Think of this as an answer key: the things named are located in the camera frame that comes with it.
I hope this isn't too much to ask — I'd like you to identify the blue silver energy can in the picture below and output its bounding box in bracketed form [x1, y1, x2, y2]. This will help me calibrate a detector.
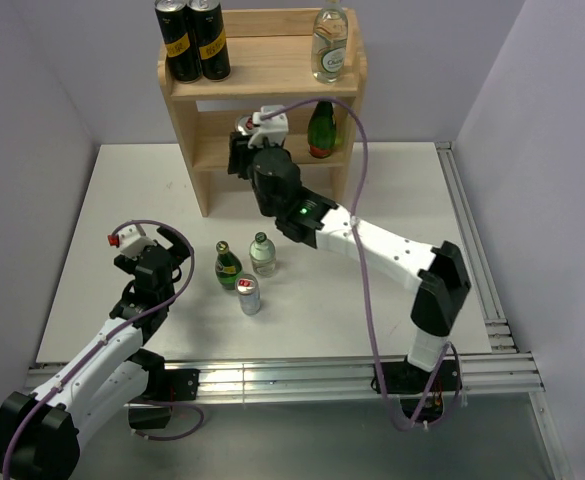
[235, 114, 254, 136]

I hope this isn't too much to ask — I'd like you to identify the green glass bottle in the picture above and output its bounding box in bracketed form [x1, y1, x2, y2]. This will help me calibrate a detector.
[307, 101, 337, 159]

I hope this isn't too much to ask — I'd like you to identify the clear soda bottle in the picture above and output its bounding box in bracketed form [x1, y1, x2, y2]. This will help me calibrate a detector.
[311, 0, 349, 84]

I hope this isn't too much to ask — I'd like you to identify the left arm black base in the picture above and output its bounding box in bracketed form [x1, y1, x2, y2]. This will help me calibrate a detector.
[128, 363, 200, 431]

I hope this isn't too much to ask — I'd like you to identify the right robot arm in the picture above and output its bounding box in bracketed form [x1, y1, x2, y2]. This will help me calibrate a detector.
[228, 132, 471, 390]

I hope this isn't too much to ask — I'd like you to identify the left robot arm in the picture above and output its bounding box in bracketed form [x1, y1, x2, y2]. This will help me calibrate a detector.
[0, 220, 194, 479]

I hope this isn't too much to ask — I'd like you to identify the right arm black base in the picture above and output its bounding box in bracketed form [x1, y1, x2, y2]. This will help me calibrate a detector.
[381, 360, 462, 395]

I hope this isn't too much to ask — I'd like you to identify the wooden three-tier shelf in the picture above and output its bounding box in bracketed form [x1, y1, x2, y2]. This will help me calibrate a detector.
[157, 8, 368, 216]

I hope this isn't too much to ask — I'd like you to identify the green bottle yellow label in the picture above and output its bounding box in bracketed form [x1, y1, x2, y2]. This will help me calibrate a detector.
[215, 241, 243, 290]

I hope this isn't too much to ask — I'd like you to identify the clear bottle green cap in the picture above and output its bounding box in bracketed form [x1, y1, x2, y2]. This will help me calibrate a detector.
[249, 232, 276, 276]

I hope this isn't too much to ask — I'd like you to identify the silver can red tab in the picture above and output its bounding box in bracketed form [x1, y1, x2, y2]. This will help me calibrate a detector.
[235, 273, 261, 315]

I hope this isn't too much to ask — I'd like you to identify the left black tall can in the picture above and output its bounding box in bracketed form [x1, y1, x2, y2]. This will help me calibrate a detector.
[154, 0, 202, 83]

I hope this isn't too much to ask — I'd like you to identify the black tall can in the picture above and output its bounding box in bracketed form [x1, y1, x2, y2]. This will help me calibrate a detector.
[188, 0, 231, 81]
[154, 0, 202, 83]

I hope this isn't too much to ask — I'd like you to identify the right black tall can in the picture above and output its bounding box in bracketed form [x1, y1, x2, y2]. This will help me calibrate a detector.
[188, 0, 231, 81]

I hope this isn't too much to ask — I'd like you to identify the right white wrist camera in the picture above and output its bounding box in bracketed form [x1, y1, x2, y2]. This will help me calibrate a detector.
[248, 105, 289, 149]

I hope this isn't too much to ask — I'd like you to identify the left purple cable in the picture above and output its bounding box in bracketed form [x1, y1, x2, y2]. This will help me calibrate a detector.
[1, 221, 207, 480]

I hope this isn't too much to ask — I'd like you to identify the purple cable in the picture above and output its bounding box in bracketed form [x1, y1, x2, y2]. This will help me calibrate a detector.
[1, 221, 207, 480]
[259, 97, 466, 432]

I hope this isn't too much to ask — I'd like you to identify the right aluminium rail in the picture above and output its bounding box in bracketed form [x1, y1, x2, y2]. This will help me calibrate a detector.
[435, 142, 518, 354]

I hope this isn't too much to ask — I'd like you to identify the aluminium rail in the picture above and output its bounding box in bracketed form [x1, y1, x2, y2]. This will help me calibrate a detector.
[435, 142, 518, 354]
[19, 352, 548, 407]

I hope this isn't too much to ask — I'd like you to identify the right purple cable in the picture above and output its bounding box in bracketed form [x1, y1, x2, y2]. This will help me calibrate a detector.
[259, 97, 466, 432]

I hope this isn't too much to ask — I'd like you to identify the front aluminium rail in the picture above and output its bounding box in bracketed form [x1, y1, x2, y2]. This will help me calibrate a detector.
[19, 352, 548, 407]

